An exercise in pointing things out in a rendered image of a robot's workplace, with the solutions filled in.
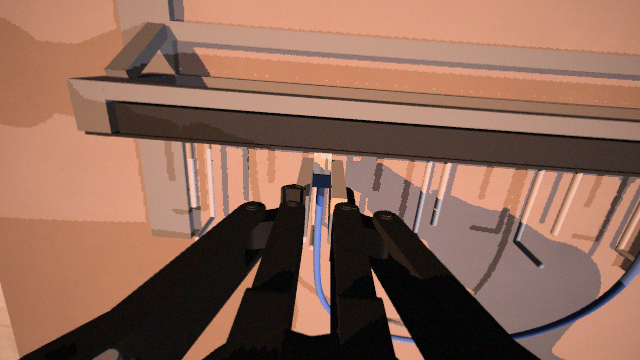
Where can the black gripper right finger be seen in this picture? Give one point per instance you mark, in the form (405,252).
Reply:
(443,318)

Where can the peach and blue cable plug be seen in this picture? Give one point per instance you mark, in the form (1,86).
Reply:
(322,170)

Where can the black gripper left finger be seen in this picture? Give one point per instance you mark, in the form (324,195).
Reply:
(164,317)

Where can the blue patch cord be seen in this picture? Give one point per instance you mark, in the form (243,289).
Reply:
(626,278)

